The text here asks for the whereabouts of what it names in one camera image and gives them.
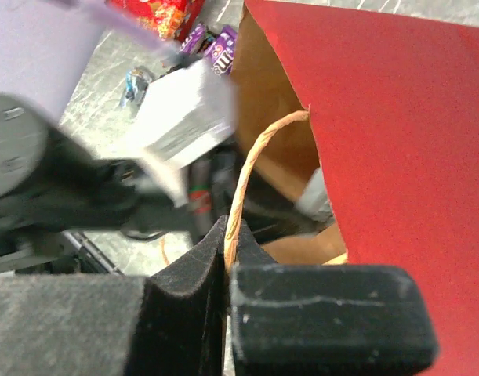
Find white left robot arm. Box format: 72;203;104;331
0;93;211;257

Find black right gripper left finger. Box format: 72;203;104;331
0;219;226;375

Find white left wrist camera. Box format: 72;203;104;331
118;60;236;207

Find purple M&M's packet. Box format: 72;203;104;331
204;25;238;75

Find clear blue snack packet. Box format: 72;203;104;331
119;66;154;108

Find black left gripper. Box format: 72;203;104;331
187;144;318;243

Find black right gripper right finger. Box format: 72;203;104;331
229;224;439;375

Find red cookie snack bag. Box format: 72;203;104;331
106;0;205;42

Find purple candy packet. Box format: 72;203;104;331
180;23;208;55

